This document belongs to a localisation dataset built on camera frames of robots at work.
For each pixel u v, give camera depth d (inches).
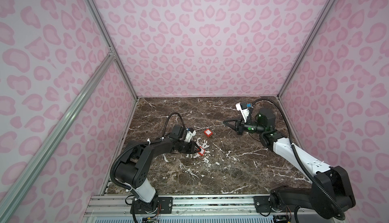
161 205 28.8
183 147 31.3
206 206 29.3
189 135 33.8
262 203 28.9
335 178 16.3
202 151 35.3
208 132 38.5
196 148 34.6
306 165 18.2
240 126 26.3
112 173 16.6
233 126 28.2
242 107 26.6
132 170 18.3
